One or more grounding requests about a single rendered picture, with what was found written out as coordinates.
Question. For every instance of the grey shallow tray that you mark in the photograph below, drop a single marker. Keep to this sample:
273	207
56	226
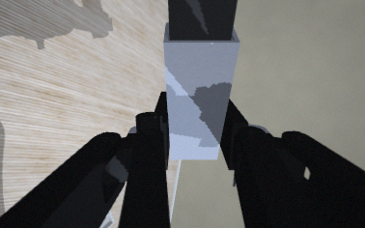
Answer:
108	221

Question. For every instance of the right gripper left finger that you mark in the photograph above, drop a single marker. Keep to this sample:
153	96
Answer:
81	191

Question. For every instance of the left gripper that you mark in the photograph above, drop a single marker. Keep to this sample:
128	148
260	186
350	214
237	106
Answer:
201	20

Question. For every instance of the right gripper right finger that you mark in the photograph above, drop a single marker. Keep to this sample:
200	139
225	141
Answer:
272	197

